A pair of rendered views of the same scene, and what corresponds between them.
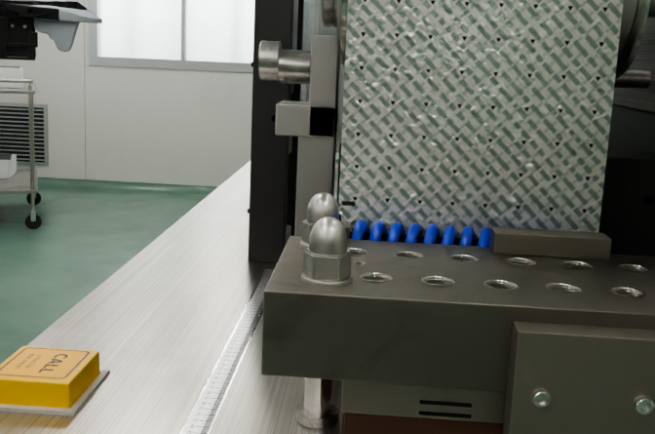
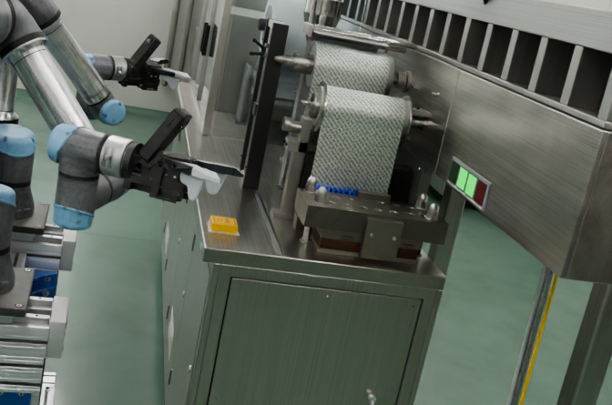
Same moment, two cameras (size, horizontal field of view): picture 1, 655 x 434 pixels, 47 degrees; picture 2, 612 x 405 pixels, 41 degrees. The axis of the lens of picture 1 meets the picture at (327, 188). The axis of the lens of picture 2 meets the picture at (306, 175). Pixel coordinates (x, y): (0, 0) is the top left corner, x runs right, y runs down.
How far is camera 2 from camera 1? 1.65 m
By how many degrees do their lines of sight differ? 16
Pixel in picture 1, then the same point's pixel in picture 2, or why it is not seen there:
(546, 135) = (375, 163)
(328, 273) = (322, 201)
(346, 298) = (328, 208)
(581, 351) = (382, 225)
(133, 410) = (253, 236)
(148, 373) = (248, 226)
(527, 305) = (371, 213)
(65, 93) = not seen: outside the picture
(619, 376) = (390, 231)
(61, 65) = not seen: outside the picture
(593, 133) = (389, 163)
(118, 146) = not seen: outside the picture
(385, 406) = (331, 236)
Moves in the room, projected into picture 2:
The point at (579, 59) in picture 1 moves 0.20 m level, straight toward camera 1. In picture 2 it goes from (388, 141) to (390, 156)
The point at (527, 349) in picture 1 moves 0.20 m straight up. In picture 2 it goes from (370, 223) to (386, 151)
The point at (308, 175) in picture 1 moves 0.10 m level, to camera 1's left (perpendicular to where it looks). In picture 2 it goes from (294, 164) to (261, 159)
